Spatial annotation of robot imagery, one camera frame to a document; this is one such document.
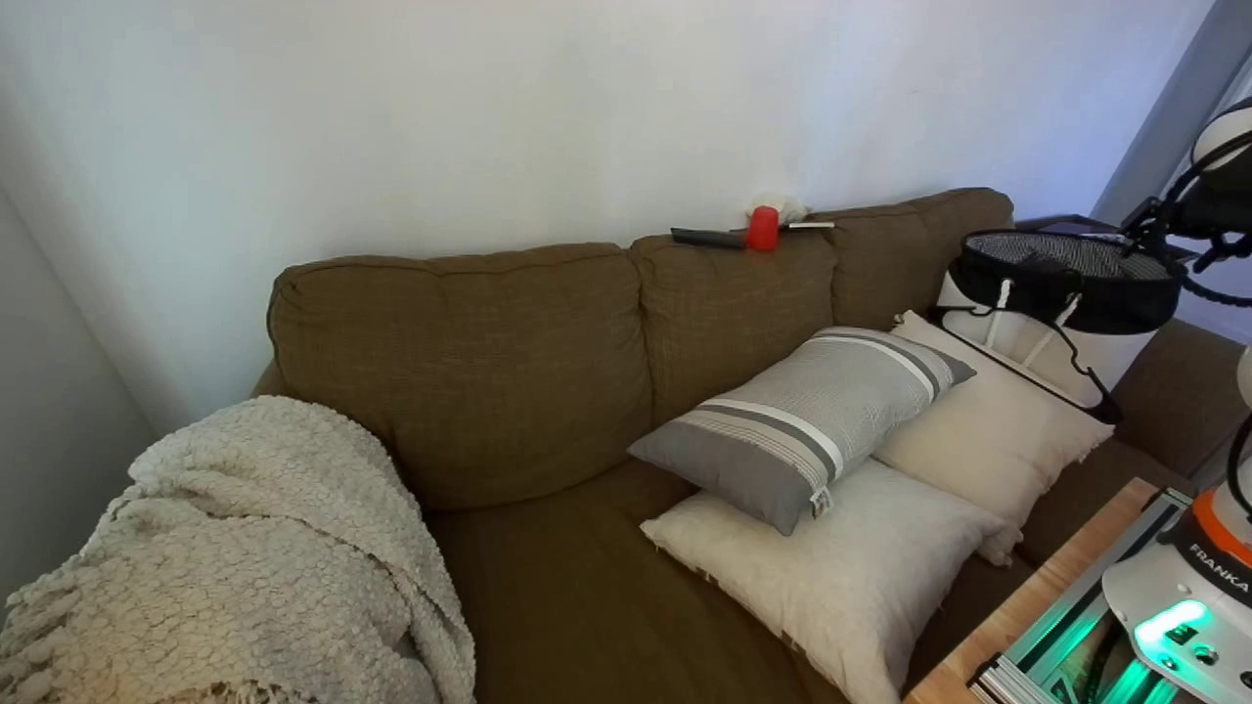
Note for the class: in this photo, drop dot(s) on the grey striped pillow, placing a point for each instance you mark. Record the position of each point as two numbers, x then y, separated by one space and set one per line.
794 426

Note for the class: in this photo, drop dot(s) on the aluminium rail frame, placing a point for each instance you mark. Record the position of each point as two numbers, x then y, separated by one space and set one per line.
1043 649

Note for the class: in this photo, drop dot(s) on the black coat hanger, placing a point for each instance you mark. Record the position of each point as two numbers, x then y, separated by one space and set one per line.
1113 409

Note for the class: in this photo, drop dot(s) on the large white pillow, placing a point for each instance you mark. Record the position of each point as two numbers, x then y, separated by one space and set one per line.
846 572

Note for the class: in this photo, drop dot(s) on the cream knitted blanket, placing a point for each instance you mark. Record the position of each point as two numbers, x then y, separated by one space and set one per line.
259 561

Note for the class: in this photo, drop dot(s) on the white laundry basket black rim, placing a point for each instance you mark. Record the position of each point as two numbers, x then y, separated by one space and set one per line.
1070 281

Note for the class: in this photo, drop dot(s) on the red black handheld tool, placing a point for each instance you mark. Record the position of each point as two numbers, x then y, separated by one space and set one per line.
765 230

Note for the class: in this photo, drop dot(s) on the brown fabric sofa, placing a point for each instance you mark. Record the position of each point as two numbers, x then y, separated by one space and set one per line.
494 376

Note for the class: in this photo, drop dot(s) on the wooden mounting board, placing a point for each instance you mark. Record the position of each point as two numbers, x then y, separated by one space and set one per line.
1012 611

